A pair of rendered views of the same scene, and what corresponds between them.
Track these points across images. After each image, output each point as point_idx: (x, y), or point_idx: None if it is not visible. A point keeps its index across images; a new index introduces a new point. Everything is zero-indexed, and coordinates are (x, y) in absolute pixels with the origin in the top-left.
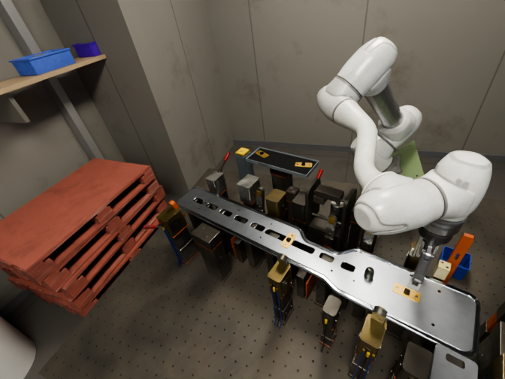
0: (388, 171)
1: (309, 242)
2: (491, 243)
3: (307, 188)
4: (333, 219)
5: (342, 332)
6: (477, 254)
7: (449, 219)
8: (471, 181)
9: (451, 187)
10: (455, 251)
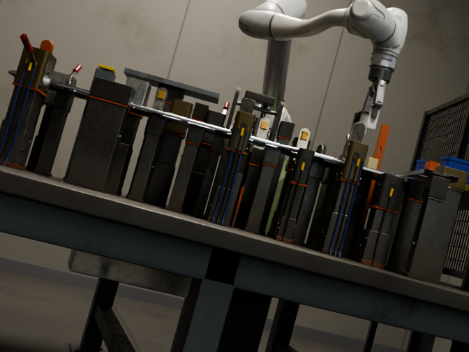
0: None
1: None
2: None
3: (237, 86)
4: (266, 121)
5: (292, 244)
6: None
7: (392, 49)
8: (402, 17)
9: (394, 17)
10: (377, 144)
